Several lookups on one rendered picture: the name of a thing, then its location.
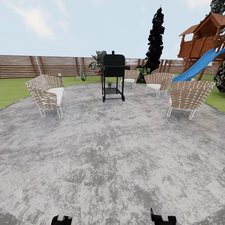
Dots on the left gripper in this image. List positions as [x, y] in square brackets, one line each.
[66, 221]

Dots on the charcoal grill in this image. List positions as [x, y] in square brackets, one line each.
[113, 65]

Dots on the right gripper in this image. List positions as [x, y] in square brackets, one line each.
[158, 219]

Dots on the pot plant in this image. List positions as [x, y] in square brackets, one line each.
[109, 84]

